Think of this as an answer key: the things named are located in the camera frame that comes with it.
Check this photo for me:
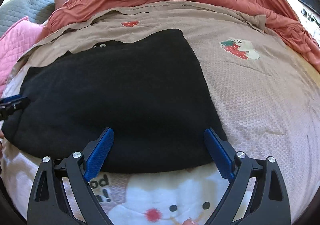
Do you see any black sweater with orange cuffs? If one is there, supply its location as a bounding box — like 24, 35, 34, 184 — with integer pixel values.
2, 29, 227, 173

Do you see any left hand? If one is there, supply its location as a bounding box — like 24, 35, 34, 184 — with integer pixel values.
0, 130, 5, 159

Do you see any pink quilted blanket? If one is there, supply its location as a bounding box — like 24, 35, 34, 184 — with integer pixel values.
1, 16, 49, 95

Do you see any beige strawberry print bedsheet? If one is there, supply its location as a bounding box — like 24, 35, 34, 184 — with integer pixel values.
1, 1, 319, 224

